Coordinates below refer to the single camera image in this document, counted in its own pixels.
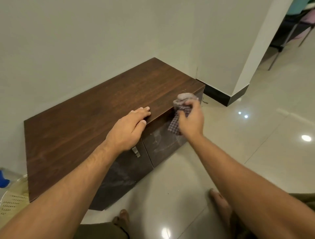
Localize checked cleaning cloth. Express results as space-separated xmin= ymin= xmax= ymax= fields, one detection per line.
xmin=168 ymin=93 xmax=199 ymax=135

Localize person's right hand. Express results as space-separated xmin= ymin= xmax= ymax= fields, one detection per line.
xmin=177 ymin=99 xmax=205 ymax=139

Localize teal cloth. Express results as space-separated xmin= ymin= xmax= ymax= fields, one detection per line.
xmin=287 ymin=0 xmax=315 ymax=16

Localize dark glossy cabinet door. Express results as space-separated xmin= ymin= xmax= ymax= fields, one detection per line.
xmin=141 ymin=89 xmax=205 ymax=168
xmin=88 ymin=138 xmax=154 ymax=211

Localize blue plastic object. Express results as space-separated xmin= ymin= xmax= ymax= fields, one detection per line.
xmin=0 ymin=170 xmax=10 ymax=189

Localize pink cloth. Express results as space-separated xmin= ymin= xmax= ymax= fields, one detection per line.
xmin=294 ymin=11 xmax=313 ymax=40

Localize person's right forearm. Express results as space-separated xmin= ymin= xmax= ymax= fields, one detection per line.
xmin=183 ymin=134 xmax=315 ymax=239

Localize person's left forearm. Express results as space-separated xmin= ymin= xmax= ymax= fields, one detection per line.
xmin=0 ymin=141 xmax=116 ymax=239

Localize person's left foot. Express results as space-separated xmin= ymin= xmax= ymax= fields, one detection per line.
xmin=113 ymin=209 xmax=130 ymax=232

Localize person's foot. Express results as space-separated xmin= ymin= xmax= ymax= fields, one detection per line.
xmin=113 ymin=209 xmax=130 ymax=232
xmin=209 ymin=188 xmax=234 ymax=233

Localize beige perforated plastic basket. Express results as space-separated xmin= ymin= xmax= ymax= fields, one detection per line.
xmin=0 ymin=191 xmax=30 ymax=222

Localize brown wooden cabinet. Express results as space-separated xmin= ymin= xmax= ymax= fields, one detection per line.
xmin=24 ymin=57 xmax=206 ymax=211

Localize person's left hand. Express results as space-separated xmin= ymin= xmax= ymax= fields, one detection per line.
xmin=105 ymin=106 xmax=151 ymax=152

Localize person's olive green shorts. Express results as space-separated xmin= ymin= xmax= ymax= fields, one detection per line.
xmin=79 ymin=193 xmax=315 ymax=239

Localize black metal frame rack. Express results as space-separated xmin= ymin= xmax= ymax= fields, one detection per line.
xmin=267 ymin=9 xmax=315 ymax=71

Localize person's right foot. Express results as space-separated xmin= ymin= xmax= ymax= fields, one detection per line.
xmin=209 ymin=188 xmax=234 ymax=233

